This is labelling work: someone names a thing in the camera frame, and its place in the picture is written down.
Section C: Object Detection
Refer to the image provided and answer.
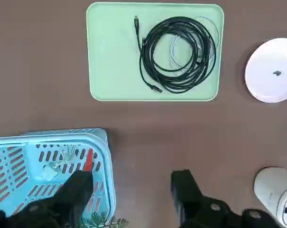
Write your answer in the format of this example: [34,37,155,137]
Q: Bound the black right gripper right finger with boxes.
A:
[170,169,286,228]

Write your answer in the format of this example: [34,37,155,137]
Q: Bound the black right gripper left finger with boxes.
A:
[0,170,95,228]

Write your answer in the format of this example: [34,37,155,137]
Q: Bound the orange toy carrot green leaves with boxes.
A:
[78,148,129,228]

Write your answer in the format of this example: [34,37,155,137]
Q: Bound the blue plastic slotted basket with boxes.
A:
[0,127,117,228]

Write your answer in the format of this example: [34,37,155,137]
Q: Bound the green plastic tray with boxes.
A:
[86,1,225,102]

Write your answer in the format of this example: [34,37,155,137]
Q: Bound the pink round plate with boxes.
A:
[244,38,287,104]

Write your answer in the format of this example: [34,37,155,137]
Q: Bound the white cylindrical bin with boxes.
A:
[253,167,287,228]

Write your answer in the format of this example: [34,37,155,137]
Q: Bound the black coiled cable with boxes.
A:
[133,15,216,95]

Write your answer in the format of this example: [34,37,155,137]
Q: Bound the thin pale coiled cable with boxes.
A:
[169,16,221,77]

